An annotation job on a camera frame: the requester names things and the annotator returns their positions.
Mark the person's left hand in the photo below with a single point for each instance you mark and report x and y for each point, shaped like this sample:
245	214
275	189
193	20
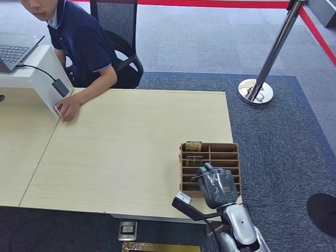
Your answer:
69	108

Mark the white laptop stand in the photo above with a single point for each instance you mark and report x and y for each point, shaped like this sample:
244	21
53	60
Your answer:
26	78

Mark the red barrier belt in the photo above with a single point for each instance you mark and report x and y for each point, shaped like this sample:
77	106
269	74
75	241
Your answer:
317	34
183	3

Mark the chrome stanchion post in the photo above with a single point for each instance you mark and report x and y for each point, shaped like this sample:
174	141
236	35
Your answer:
275	48

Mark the brown key card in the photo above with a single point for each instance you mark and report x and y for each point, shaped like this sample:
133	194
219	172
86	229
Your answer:
56	110

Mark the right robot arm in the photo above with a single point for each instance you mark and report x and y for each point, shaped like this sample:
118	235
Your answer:
240	222

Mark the person's right forearm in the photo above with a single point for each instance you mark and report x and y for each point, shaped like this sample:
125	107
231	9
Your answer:
60	57

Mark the person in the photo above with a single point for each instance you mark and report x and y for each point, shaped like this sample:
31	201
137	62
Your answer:
78	41

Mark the dark blue carpet rug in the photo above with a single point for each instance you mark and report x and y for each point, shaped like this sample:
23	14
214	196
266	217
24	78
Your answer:
275	139

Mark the black round object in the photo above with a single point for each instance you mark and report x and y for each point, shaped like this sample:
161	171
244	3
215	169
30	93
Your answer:
1	98

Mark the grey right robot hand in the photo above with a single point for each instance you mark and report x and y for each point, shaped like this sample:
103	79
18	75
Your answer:
217	188

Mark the brown green card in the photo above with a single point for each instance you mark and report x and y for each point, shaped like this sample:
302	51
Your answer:
194	161

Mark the black round base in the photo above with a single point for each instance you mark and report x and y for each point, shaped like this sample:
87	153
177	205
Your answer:
322	215

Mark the brown hotel print card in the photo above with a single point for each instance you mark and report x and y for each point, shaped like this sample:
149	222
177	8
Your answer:
193	146

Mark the grey block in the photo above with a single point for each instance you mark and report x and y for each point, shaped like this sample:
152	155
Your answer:
325	12

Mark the person's left forearm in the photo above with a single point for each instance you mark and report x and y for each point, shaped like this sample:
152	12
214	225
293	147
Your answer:
100	83

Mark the black office chair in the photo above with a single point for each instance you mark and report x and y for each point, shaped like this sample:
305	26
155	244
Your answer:
123	21

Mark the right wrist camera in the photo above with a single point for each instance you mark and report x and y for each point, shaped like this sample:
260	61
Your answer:
183	198

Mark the metal floor socket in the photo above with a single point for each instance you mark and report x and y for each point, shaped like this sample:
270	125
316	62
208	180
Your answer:
127	229

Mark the wooden card holder box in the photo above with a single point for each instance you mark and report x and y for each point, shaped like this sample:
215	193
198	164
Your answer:
209	154

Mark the gold floor plate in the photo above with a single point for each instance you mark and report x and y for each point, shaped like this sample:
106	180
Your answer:
157	248

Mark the grey laptop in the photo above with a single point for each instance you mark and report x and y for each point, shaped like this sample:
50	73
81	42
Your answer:
13	52

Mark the black adapter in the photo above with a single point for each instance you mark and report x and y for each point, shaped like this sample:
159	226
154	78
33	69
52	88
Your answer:
60	88

